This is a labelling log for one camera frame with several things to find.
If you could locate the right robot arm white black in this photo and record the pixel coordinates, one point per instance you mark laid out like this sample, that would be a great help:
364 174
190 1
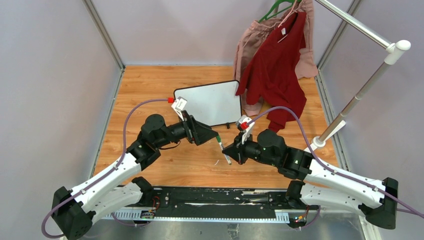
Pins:
315 182

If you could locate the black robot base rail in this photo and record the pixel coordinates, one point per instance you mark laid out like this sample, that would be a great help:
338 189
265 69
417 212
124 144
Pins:
207 204

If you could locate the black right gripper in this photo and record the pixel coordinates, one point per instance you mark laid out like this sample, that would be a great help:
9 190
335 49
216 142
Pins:
236 152

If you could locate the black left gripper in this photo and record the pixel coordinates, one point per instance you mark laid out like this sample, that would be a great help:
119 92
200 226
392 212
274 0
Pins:
196 132

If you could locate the green clothes hanger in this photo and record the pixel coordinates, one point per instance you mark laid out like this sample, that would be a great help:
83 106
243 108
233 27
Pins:
274 10

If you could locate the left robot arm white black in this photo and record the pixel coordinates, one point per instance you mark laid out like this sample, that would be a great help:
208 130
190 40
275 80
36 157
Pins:
76 210

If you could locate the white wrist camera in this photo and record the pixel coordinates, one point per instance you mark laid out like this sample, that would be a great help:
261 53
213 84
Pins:
178 106
245 125

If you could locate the white clothes rack base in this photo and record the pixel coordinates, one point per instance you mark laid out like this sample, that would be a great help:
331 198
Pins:
319 142

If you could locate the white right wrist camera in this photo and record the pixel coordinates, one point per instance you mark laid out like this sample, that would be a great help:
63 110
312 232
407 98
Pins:
245 125

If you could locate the silver clothes rack pole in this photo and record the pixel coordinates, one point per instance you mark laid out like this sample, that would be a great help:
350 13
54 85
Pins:
354 60

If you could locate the red hanging shirt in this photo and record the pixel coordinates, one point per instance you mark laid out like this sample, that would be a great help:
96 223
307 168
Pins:
271 75

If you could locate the white whiteboard black frame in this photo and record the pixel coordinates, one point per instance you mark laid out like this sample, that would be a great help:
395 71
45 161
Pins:
212 104

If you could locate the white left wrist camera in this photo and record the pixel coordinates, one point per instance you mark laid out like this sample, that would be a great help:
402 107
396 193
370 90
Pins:
178 106

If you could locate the pink hanging garment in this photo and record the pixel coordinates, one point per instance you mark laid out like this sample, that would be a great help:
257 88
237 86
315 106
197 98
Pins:
256 34

